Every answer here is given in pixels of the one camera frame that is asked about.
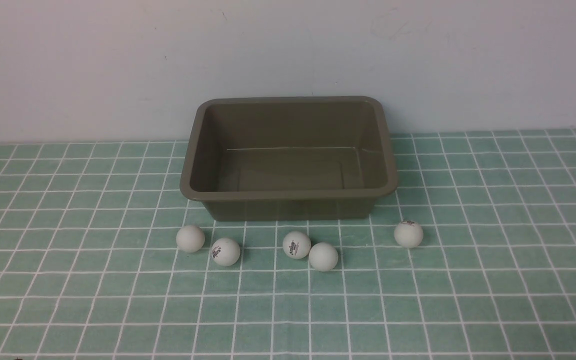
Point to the white ball with red logo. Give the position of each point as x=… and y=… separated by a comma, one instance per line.
x=296, y=245

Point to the plain white ping-pong ball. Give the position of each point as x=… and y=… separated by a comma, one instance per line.
x=190, y=238
x=323, y=257

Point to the white ball with dark logo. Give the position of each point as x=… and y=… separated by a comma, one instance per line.
x=225, y=252

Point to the white ball with top mark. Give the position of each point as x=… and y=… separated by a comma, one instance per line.
x=408, y=234

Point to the olive green plastic bin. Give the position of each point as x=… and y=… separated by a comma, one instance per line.
x=289, y=158

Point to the green checkered tablecloth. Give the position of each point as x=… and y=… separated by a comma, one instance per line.
x=90, y=268

